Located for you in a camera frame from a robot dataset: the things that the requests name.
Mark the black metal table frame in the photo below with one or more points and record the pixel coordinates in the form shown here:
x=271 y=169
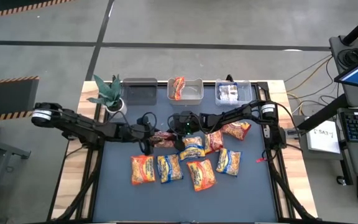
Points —
x=264 y=87

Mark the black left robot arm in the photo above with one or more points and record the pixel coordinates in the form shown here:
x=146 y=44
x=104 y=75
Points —
x=79 y=124

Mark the white plant pot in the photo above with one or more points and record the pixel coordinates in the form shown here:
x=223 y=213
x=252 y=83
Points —
x=120 y=109

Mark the black hazard-striped floor mat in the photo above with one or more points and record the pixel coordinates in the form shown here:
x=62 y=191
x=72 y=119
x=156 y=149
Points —
x=8 y=98
x=5 y=3

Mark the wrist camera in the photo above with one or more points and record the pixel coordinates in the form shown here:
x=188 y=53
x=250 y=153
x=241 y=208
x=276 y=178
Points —
x=146 y=132
x=191 y=119

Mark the black diagonal support beam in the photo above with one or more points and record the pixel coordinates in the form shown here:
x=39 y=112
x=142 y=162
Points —
x=322 y=113

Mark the grey desk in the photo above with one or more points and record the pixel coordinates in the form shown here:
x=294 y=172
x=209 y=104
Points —
x=357 y=158

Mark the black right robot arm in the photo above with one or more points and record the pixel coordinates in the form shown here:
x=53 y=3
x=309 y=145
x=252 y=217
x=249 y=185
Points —
x=228 y=116

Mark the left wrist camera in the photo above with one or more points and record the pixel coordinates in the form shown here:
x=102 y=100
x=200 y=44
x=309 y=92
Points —
x=146 y=132

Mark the white box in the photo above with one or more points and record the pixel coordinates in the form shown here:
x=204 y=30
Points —
x=322 y=137

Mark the small red tag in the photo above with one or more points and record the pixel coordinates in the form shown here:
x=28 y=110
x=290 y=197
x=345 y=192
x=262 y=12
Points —
x=259 y=160

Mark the black caster wheel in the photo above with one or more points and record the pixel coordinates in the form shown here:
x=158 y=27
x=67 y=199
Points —
x=341 y=180

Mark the red Maruchan ramen pack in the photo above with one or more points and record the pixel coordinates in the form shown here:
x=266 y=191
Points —
x=213 y=142
x=239 y=130
x=163 y=140

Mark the blue-grey table mat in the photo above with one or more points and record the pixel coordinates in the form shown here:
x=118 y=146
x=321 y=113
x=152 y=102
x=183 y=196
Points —
x=179 y=205

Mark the green snake plant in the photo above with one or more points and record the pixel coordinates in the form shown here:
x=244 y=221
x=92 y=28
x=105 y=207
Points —
x=107 y=93

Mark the dark smoked plastic bin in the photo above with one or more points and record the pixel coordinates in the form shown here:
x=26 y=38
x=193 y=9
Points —
x=140 y=93

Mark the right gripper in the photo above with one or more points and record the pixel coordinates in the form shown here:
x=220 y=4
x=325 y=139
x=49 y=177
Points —
x=204 y=122

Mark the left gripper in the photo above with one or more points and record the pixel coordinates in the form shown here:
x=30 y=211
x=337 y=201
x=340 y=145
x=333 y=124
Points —
x=130 y=132

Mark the white plastic bin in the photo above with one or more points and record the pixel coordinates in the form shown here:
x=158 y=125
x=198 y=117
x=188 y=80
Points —
x=194 y=93

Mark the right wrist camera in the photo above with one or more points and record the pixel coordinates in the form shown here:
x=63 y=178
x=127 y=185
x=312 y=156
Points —
x=191 y=119

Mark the clear plastic bin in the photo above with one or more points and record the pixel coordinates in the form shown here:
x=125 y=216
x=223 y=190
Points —
x=244 y=93

